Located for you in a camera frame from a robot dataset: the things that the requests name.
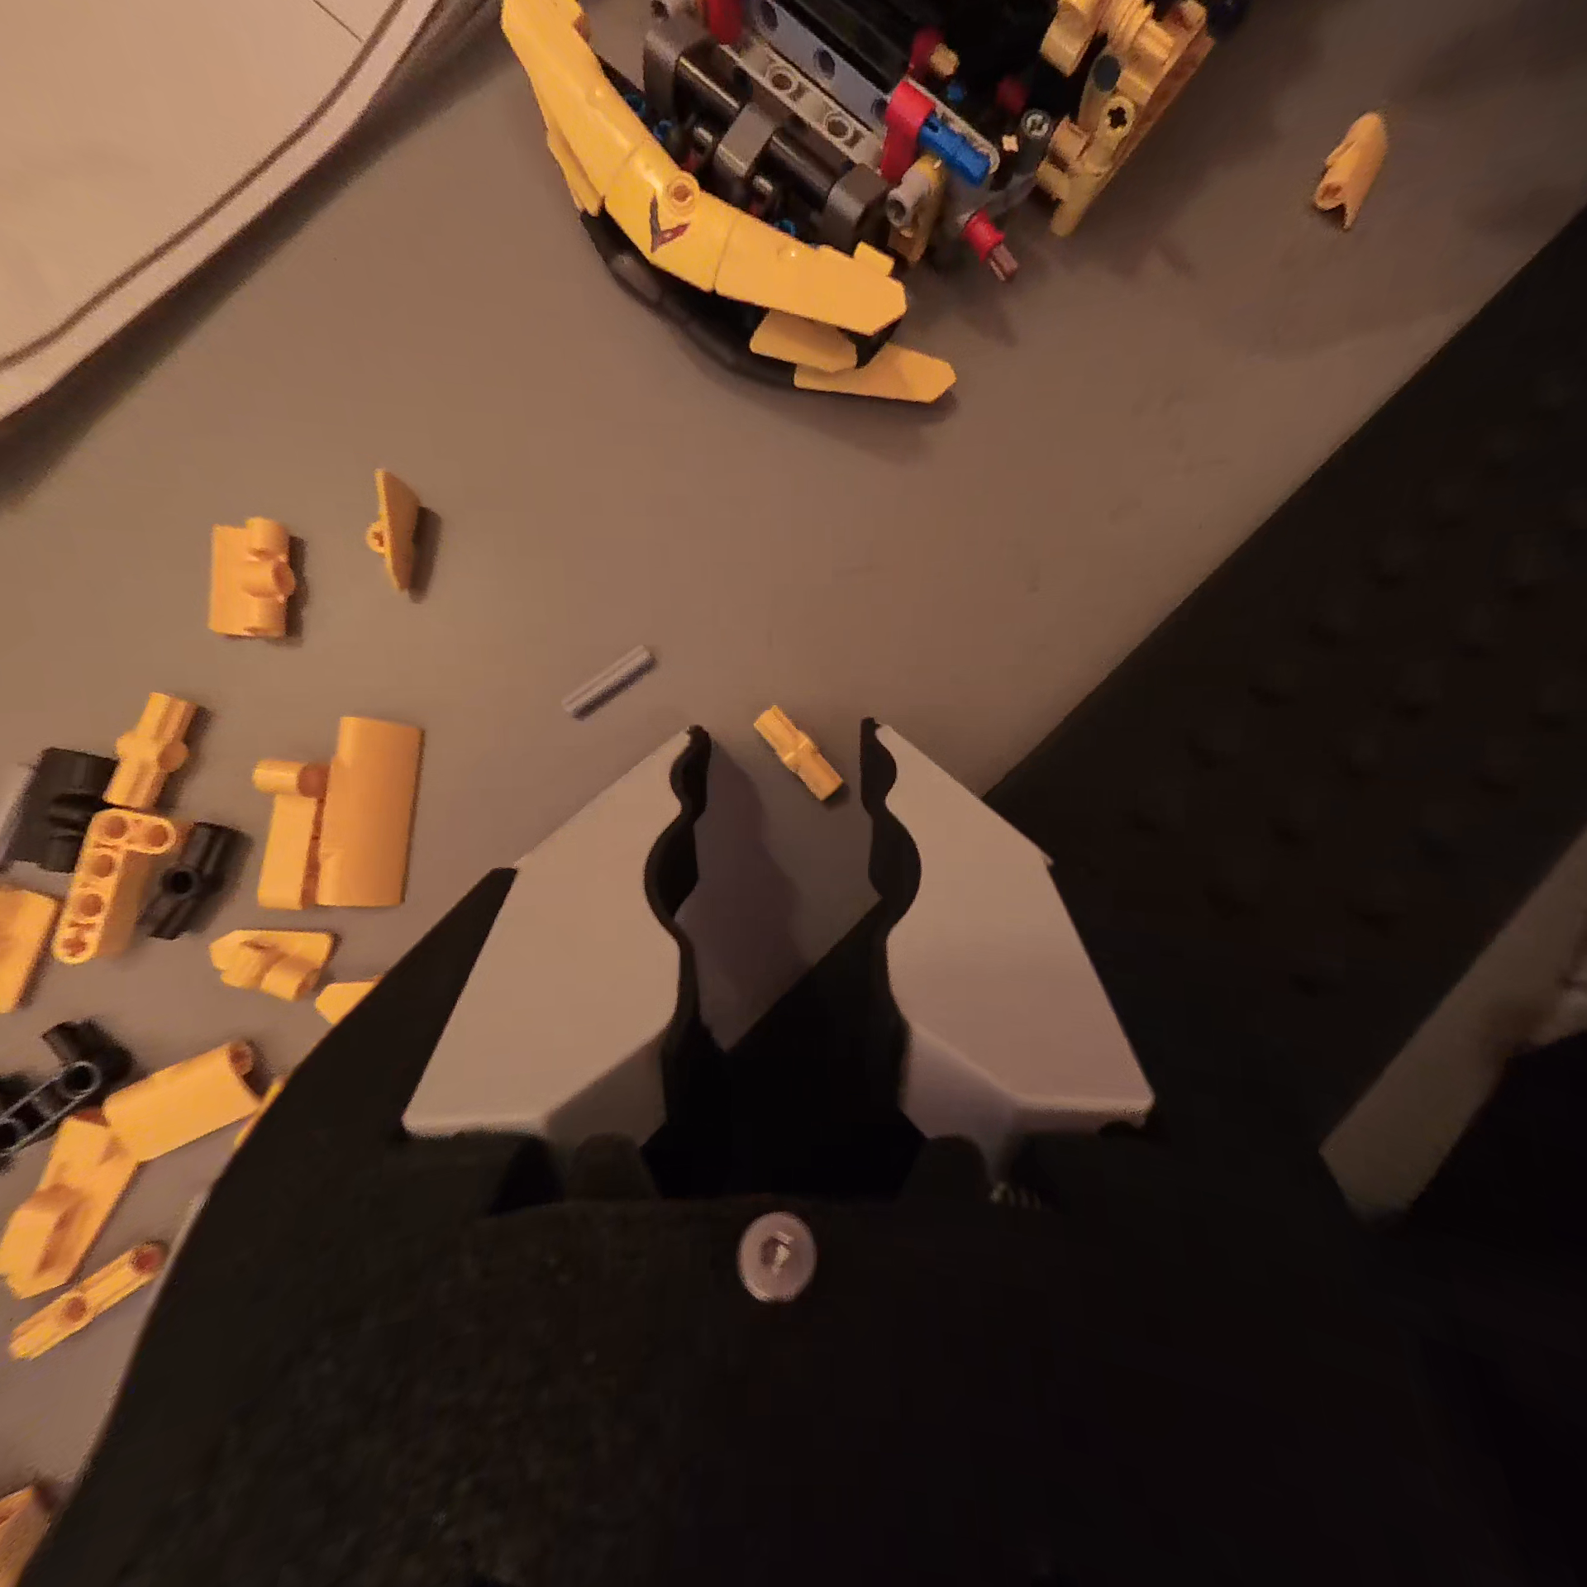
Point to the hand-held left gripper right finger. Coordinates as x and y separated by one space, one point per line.
1004 992

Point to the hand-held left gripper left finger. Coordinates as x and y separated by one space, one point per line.
533 1017

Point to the yellow connector brick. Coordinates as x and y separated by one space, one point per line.
800 750

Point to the yellow toy brick car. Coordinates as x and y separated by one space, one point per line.
694 235

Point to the instruction booklet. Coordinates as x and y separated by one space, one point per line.
123 123

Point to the grey desk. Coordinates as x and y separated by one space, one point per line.
745 520

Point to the pile of yellow bricks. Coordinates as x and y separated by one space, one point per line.
359 805

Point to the small grey pin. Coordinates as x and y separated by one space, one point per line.
607 682

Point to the black long brick beam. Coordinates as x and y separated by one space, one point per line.
49 1109

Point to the small yellow curved panel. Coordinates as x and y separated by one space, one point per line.
1353 167

